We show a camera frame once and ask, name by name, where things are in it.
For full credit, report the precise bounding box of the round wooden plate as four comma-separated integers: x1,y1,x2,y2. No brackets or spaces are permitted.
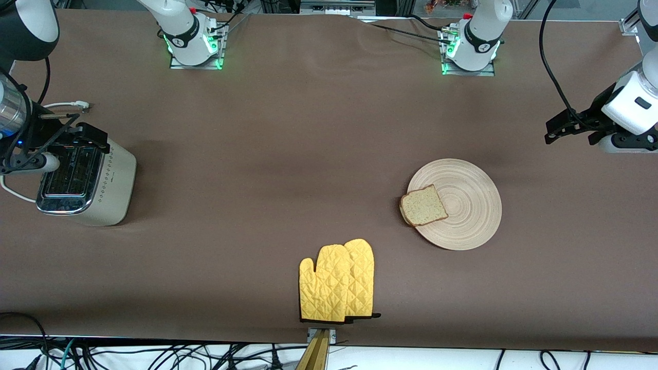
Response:
407,158,502,251

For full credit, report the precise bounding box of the bread slice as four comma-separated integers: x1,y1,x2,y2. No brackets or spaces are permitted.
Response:
399,184,449,227

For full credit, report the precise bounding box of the beige chrome two-slot toaster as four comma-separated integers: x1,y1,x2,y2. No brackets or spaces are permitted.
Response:
35,138,137,227

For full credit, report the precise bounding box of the brown table cover sheet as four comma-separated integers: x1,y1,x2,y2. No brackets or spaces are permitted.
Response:
0,9,658,353

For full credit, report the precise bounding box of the black box device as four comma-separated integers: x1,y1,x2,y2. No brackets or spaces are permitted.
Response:
260,0,301,15

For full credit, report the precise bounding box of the yellow quilted oven mitt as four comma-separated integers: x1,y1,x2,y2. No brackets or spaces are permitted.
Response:
299,245,355,324
343,238,382,321

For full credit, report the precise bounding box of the grey metal rack device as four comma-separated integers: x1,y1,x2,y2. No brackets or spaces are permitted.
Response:
300,0,376,16

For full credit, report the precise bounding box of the golden aluminium profile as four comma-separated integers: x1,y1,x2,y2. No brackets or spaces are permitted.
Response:
295,329,331,370

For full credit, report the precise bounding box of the white toaster power cord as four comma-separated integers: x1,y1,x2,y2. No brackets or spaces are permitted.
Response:
0,100,92,204

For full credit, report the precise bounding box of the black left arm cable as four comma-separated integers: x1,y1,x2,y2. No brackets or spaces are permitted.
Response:
538,0,599,132

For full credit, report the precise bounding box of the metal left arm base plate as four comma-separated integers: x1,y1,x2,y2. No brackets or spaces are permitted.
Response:
441,27,497,77

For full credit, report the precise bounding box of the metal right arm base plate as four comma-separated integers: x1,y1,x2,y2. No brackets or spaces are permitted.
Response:
169,21,227,70

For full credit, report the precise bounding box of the black looped floor cable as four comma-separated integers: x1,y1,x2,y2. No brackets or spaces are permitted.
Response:
0,311,50,370

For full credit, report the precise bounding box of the black base cable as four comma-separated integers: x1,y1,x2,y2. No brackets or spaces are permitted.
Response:
205,0,252,36
368,23,455,46

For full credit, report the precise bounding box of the teal floor cable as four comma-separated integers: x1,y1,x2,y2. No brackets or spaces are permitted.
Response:
49,338,78,370

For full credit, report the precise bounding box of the black cable tangle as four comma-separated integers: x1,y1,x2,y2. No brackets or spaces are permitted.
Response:
77,342,309,370

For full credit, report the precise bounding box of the silver metal bracket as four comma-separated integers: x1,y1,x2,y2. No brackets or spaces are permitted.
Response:
306,327,338,344

